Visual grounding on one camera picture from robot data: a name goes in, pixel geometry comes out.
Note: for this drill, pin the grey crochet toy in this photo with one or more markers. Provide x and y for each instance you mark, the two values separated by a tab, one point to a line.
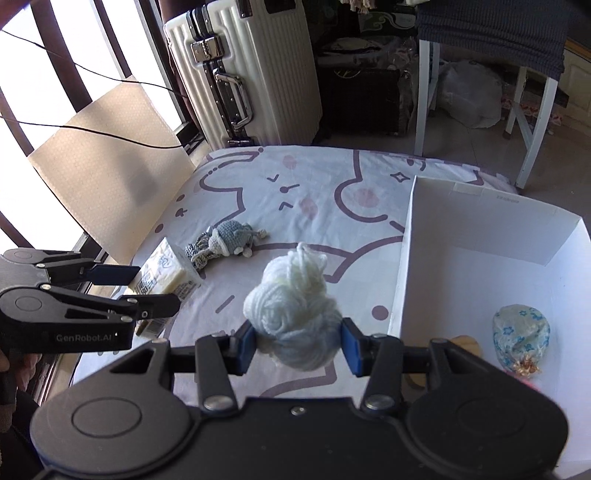
231	235

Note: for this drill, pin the dark window railing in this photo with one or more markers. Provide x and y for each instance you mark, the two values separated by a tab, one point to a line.
55	46

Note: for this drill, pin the printed blanket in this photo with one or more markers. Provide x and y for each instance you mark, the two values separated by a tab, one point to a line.
323	217

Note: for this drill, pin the cream cabinet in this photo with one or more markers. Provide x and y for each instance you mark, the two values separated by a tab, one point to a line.
577	83

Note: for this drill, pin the dark blue cloth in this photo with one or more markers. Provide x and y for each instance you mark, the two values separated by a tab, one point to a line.
489	32

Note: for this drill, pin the clear plastic bag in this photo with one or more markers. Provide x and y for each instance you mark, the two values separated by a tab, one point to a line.
471	92

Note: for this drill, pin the round wooden piece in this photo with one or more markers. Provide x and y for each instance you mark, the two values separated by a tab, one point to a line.
466	345

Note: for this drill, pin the dark bag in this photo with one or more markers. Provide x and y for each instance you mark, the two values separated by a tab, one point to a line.
364	97

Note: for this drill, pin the cream ribbed suitcase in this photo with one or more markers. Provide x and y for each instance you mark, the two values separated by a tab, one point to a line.
268	69

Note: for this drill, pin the beige board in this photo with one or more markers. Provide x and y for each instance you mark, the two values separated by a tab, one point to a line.
106	161

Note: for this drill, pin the white cardboard box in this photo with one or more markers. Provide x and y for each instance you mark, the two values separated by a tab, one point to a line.
461	258

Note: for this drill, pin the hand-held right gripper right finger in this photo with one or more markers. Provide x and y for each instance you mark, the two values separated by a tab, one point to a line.
353	350

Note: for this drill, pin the white yarn ball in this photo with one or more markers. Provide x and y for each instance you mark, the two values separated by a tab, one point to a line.
295	314

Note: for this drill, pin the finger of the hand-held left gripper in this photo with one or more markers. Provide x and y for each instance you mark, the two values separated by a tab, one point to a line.
152	307
115	275

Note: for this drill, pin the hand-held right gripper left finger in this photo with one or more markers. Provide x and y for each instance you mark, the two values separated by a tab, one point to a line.
244	346

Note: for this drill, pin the tissue packet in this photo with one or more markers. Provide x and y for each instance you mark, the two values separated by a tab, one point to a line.
166	272

